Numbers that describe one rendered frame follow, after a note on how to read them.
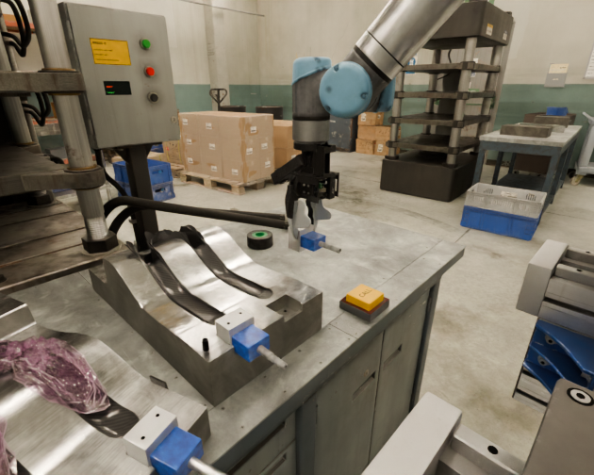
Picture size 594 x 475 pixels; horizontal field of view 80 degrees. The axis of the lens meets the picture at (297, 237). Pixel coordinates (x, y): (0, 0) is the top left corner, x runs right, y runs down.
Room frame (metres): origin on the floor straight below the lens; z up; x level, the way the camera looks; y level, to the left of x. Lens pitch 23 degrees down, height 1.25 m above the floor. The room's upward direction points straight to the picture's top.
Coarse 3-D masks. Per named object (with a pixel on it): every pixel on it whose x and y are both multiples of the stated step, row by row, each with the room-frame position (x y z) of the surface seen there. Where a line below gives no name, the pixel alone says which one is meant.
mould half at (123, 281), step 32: (128, 256) 0.64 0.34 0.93; (192, 256) 0.69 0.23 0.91; (224, 256) 0.71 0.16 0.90; (96, 288) 0.71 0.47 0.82; (128, 288) 0.57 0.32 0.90; (160, 288) 0.59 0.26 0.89; (192, 288) 0.60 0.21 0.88; (224, 288) 0.60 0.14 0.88; (288, 288) 0.59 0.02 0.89; (128, 320) 0.60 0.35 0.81; (160, 320) 0.50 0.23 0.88; (192, 320) 0.50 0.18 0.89; (256, 320) 0.49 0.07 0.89; (288, 320) 0.51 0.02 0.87; (320, 320) 0.58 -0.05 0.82; (160, 352) 0.51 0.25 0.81; (192, 352) 0.42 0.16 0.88; (224, 352) 0.41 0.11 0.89; (288, 352) 0.51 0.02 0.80; (192, 384) 0.43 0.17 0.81; (224, 384) 0.41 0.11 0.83
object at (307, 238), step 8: (312, 224) 0.77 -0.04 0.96; (304, 232) 0.74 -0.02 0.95; (312, 232) 0.75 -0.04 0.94; (296, 240) 0.73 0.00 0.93; (304, 240) 0.72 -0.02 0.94; (312, 240) 0.71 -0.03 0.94; (320, 240) 0.72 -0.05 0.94; (296, 248) 0.73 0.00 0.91; (304, 248) 0.74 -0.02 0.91; (312, 248) 0.71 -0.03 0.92; (320, 248) 0.72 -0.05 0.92; (328, 248) 0.70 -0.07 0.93; (336, 248) 0.68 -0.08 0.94
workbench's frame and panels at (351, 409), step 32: (384, 320) 0.64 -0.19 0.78; (416, 320) 0.93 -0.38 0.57; (352, 352) 0.55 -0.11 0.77; (384, 352) 0.78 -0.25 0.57; (416, 352) 0.96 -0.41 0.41; (320, 384) 0.48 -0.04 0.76; (352, 384) 0.67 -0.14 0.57; (384, 384) 0.80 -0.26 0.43; (416, 384) 0.98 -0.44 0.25; (288, 416) 0.48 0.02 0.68; (320, 416) 0.57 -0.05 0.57; (352, 416) 0.68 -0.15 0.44; (384, 416) 0.82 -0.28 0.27; (256, 448) 0.45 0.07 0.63; (288, 448) 0.50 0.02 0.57; (320, 448) 0.58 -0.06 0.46; (352, 448) 0.69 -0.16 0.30
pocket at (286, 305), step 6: (276, 300) 0.56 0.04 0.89; (282, 300) 0.57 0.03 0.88; (288, 300) 0.57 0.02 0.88; (294, 300) 0.56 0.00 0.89; (270, 306) 0.54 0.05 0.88; (276, 306) 0.56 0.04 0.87; (282, 306) 0.57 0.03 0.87; (288, 306) 0.57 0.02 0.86; (294, 306) 0.56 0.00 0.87; (300, 306) 0.54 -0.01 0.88; (276, 312) 0.55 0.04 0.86; (282, 312) 0.55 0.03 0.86; (288, 312) 0.55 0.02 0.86; (294, 312) 0.55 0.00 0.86; (300, 312) 0.54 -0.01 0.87; (288, 318) 0.52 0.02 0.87
